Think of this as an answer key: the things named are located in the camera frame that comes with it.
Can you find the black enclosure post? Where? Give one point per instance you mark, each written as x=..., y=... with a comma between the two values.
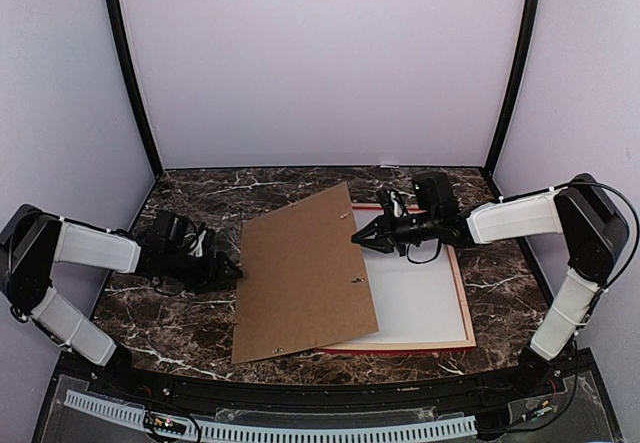
x=521, y=52
x=123, y=52

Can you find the white slotted cable duct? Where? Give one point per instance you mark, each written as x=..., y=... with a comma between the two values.
x=260, y=426

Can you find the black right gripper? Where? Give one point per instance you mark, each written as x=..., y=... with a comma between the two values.
x=386, y=239

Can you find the black right enclosure post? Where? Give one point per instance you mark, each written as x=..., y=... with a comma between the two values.
x=521, y=52

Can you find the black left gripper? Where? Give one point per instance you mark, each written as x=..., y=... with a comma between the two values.
x=211, y=277

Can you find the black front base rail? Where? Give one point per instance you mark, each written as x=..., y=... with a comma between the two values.
x=479, y=392

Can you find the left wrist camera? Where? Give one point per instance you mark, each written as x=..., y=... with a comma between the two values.
x=171, y=233

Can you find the black left enclosure post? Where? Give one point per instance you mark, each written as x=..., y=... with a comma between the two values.
x=123, y=52

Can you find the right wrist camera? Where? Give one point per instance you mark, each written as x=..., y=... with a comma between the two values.
x=433, y=193

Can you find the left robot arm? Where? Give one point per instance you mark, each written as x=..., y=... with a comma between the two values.
x=39, y=246

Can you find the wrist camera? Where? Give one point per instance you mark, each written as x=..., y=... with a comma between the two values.
x=433, y=193
x=171, y=233

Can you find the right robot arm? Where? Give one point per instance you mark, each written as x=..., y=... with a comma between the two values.
x=596, y=235

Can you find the brown cardboard backing board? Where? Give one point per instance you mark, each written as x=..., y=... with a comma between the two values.
x=305, y=284

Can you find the canyon photo print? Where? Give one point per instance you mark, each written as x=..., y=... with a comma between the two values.
x=415, y=298

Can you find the red wooden picture frame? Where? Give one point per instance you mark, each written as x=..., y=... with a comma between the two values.
x=425, y=343

